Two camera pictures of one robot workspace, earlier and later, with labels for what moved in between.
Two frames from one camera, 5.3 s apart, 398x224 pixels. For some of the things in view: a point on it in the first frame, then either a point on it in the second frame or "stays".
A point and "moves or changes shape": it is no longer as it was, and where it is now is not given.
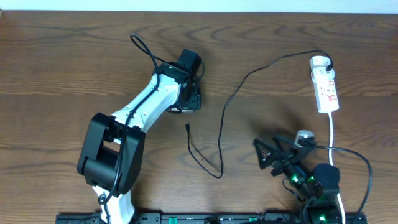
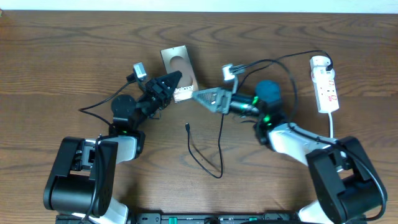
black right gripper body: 287,160 to 242,104
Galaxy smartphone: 181,109 moves or changes shape
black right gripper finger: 265,153 to 218,99
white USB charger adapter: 318,65 stays
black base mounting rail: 212,218 stays
